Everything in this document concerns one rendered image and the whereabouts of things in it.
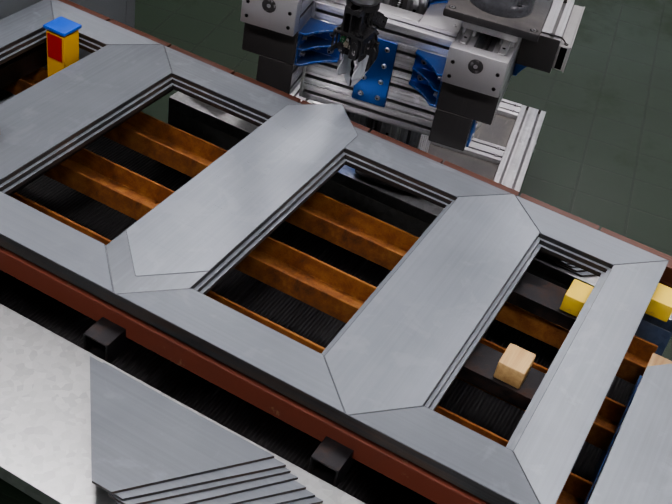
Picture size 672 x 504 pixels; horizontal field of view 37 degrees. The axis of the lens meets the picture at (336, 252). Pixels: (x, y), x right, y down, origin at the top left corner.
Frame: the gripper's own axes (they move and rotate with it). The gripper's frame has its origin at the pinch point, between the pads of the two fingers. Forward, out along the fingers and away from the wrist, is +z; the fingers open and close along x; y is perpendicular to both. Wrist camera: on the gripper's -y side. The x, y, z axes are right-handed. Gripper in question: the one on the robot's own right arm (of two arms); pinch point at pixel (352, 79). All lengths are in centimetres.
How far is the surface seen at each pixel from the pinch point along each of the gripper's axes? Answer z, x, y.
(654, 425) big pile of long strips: 5, 85, 57
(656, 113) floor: 90, 52, -215
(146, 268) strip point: 6, -2, 74
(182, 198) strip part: 6, -8, 54
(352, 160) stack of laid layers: 7.2, 10.6, 18.5
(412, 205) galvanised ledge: 22.1, 21.7, 4.6
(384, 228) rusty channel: 18.8, 21.5, 20.6
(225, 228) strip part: 6, 3, 56
